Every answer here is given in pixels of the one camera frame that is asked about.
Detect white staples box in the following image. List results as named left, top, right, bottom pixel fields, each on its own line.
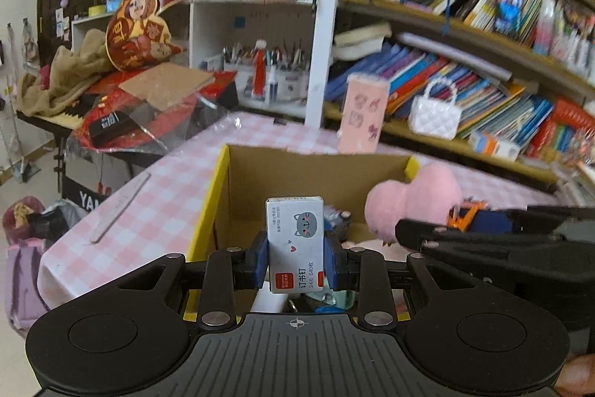
left=265, top=196, right=324, bottom=294

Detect red fortune god decoration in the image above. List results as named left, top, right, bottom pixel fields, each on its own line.
left=106, top=0, right=184, bottom=71

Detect pink cylindrical pen holder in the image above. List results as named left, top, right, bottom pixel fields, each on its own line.
left=338, top=74, right=389, bottom=154

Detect yellow cardboard box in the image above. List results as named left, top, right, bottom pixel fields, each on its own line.
left=186, top=145, right=411, bottom=330

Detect blue orange white carton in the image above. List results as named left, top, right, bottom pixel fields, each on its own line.
left=468, top=131, right=520, bottom=161

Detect pink cartoon desk mat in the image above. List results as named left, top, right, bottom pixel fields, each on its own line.
left=36, top=110, right=564, bottom=310

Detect white quilted pearl handbag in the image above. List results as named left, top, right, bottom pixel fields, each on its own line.
left=408, top=77, right=462, bottom=140

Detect person's right hand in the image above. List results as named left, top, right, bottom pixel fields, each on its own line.
left=555, top=355, right=595, bottom=397

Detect pink plush heart clip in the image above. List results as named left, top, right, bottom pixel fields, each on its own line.
left=364, top=163, right=487, bottom=245

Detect white cubby shelf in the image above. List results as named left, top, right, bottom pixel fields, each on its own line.
left=68, top=0, right=318, bottom=119

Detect row of shelf books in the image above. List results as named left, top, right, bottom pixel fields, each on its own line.
left=325, top=0, right=594, bottom=138

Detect wooden bookshelf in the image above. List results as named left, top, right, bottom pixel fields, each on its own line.
left=306, top=0, right=594, bottom=188

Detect purple backpack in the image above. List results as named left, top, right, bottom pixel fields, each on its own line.
left=2, top=196, right=51, bottom=337

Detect mint green stapler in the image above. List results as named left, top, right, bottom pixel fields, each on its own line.
left=306, top=289, right=356, bottom=310

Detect grey ruler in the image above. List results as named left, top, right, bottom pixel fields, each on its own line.
left=89, top=171, right=151, bottom=245

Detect beige towel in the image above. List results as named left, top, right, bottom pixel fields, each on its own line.
left=17, top=29, right=115, bottom=117

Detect red dictionary books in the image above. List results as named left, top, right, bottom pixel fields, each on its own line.
left=525, top=98, right=594, bottom=160

